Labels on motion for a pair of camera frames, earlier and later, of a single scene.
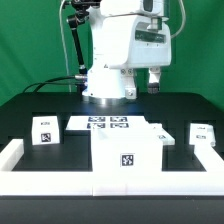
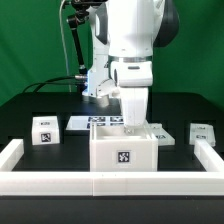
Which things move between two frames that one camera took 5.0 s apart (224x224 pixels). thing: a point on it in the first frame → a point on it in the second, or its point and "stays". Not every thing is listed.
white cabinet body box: x=126 y=149 stays
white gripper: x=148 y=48 → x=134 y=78
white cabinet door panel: x=160 y=132 stays
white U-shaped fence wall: x=208 y=182 stays
